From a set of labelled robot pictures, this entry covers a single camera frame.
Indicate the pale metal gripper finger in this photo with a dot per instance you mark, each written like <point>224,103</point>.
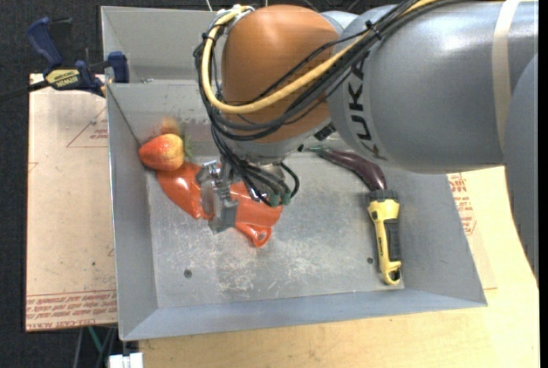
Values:
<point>208,197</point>
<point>226,216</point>

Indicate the orange plastic bottle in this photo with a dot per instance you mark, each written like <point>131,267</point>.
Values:
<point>182,188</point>

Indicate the red toy strawberry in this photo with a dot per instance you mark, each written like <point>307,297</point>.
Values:
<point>164,152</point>

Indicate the grey metal bin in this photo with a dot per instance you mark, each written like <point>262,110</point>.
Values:
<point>299,255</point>

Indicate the purple toy eggplant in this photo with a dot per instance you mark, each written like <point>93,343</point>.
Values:
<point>364,167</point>

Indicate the yellow and black flashlight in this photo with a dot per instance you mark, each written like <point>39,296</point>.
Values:
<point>387,238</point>

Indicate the brown cardboard board, red print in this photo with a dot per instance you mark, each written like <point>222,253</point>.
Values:
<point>68,208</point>

